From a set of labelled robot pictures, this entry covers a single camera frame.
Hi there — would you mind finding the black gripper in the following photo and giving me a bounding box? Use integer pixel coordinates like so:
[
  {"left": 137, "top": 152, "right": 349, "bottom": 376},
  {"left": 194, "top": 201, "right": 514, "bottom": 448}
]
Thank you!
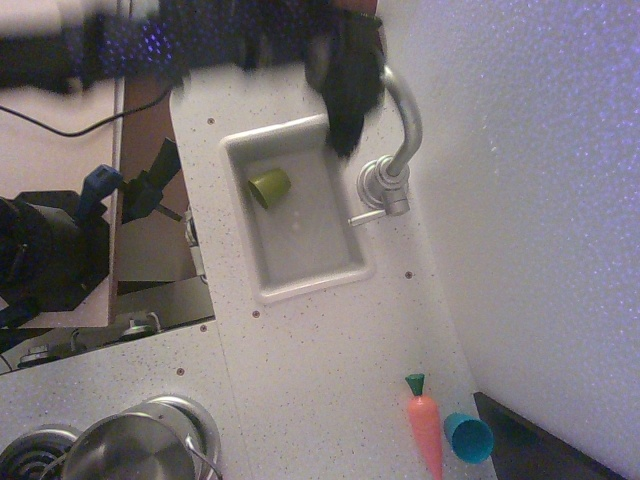
[{"left": 302, "top": 9, "right": 384, "bottom": 158}]

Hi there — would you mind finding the silver curved faucet spout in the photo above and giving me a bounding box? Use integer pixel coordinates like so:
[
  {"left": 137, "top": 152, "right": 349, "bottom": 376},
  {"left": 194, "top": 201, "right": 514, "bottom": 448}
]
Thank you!
[{"left": 382, "top": 65, "right": 423, "bottom": 177}]

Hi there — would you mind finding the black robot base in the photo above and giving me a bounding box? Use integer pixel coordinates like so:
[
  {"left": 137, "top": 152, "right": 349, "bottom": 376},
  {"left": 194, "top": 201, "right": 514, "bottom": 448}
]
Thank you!
[{"left": 1, "top": 190, "right": 110, "bottom": 332}]

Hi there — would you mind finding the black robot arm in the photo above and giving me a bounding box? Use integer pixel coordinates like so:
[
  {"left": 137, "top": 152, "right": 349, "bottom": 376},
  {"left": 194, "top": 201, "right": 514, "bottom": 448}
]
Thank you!
[{"left": 1, "top": 1, "right": 384, "bottom": 158}]

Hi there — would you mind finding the silver faucet base with lever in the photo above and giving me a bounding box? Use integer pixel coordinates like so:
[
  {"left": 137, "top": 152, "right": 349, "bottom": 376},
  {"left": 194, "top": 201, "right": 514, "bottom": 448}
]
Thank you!
[{"left": 348, "top": 155, "right": 410, "bottom": 227}]

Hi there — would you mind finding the green plastic cup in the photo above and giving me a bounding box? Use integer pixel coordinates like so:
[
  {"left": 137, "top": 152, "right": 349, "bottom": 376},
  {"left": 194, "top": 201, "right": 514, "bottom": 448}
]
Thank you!
[{"left": 248, "top": 168, "right": 291, "bottom": 210}]

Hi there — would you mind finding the white toy sink basin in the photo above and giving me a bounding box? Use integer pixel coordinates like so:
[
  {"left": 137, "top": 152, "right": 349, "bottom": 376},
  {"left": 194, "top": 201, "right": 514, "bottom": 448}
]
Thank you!
[{"left": 220, "top": 115, "right": 375, "bottom": 304}]

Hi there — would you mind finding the orange toy carrot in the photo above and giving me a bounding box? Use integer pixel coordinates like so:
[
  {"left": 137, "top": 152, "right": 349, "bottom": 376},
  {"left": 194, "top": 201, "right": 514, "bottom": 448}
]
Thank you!
[{"left": 405, "top": 373, "right": 443, "bottom": 480}]

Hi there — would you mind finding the teal plastic cup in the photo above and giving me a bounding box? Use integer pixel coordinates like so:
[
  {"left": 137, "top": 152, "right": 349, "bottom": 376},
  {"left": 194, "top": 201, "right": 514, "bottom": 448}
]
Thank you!
[{"left": 444, "top": 412, "right": 495, "bottom": 464}]

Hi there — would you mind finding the silver stove burner right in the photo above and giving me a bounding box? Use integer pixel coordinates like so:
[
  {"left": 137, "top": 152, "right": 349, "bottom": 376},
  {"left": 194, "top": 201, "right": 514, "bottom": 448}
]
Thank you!
[{"left": 126, "top": 395, "right": 221, "bottom": 479}]

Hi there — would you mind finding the silver stove burner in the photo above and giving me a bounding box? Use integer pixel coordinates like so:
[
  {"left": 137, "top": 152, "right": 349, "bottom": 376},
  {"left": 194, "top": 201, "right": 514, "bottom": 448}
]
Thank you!
[
  {"left": 1, "top": 425, "right": 80, "bottom": 479},
  {"left": 126, "top": 395, "right": 221, "bottom": 479}
]

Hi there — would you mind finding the stainless steel pot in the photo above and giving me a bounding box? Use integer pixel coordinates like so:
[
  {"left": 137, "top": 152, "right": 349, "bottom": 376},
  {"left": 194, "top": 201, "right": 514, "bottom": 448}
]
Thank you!
[{"left": 61, "top": 409, "right": 195, "bottom": 479}]

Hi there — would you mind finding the silver stove burner left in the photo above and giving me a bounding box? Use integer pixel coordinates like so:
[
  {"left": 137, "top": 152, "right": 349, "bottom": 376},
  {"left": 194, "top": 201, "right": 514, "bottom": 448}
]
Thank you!
[{"left": 1, "top": 425, "right": 80, "bottom": 479}]

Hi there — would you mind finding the thin black cable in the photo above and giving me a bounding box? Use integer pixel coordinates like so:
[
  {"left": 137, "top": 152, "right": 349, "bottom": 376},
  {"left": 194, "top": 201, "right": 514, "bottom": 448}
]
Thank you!
[{"left": 0, "top": 79, "right": 174, "bottom": 138}]

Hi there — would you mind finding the blue cable connector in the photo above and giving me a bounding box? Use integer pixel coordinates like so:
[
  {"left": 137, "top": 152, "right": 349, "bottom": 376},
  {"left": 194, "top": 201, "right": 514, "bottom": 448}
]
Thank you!
[{"left": 74, "top": 164, "right": 123, "bottom": 224}]

